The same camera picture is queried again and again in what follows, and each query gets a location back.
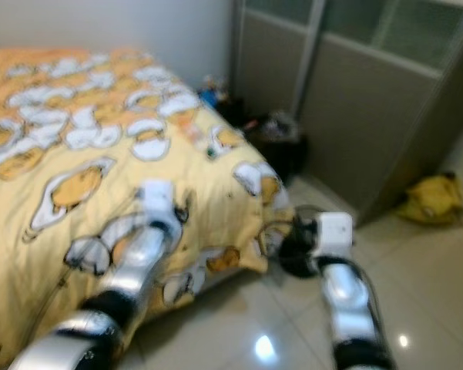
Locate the black round corded object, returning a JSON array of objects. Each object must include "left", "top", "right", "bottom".
[{"left": 260, "top": 203, "right": 320, "bottom": 279}]

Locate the yellow bag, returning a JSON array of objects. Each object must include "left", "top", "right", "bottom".
[{"left": 394, "top": 173, "right": 463, "bottom": 227}]

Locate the grey wardrobe with glass panels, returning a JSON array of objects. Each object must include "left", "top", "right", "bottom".
[{"left": 230, "top": 0, "right": 463, "bottom": 226}]

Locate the small blue toy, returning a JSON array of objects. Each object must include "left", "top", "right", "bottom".
[{"left": 198, "top": 74, "right": 230, "bottom": 109}]

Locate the yellow cartoon print quilt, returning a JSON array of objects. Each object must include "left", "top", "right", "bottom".
[{"left": 0, "top": 47, "right": 299, "bottom": 370}]

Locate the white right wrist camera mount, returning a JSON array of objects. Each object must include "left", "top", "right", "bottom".
[{"left": 314, "top": 211, "right": 354, "bottom": 260}]

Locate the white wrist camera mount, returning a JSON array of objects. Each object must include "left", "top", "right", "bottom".
[
  {"left": 140, "top": 178, "right": 176, "bottom": 221},
  {"left": 314, "top": 211, "right": 354, "bottom": 260}
]

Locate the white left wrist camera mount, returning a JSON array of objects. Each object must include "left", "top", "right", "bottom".
[{"left": 140, "top": 178, "right": 176, "bottom": 221}]

